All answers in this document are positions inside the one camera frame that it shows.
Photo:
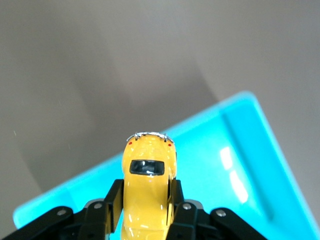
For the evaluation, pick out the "yellow beetle toy car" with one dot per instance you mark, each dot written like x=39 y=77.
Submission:
x=146 y=200

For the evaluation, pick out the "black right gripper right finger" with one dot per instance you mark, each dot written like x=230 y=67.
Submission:
x=190 y=220

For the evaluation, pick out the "teal plastic bin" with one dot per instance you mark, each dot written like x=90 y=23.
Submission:
x=225 y=155

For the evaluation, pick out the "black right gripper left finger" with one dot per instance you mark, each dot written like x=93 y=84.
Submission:
x=95 y=220

